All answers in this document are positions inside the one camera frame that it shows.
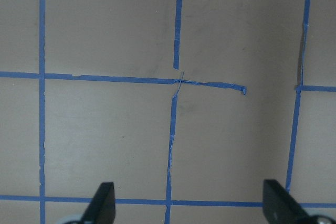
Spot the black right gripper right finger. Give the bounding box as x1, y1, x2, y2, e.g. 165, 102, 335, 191
262, 179, 310, 224

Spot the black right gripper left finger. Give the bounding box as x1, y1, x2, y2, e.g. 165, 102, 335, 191
80, 182, 116, 224

